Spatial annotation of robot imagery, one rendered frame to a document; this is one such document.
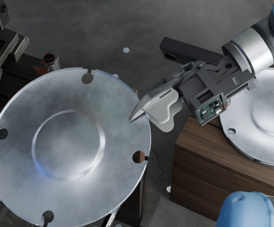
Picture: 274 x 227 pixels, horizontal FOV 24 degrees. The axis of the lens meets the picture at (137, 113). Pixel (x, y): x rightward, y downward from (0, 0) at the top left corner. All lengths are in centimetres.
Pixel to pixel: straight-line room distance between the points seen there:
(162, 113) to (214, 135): 61
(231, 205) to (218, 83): 34
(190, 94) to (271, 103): 67
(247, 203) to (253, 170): 86
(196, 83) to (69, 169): 26
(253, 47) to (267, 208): 38
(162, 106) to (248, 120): 64
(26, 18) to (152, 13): 45
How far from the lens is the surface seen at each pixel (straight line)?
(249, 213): 79
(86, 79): 142
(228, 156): 166
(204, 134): 168
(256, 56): 110
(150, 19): 235
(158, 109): 109
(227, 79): 110
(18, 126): 118
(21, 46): 138
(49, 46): 229
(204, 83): 108
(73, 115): 114
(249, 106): 173
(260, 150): 167
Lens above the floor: 181
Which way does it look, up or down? 58 degrees down
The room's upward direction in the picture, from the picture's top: straight up
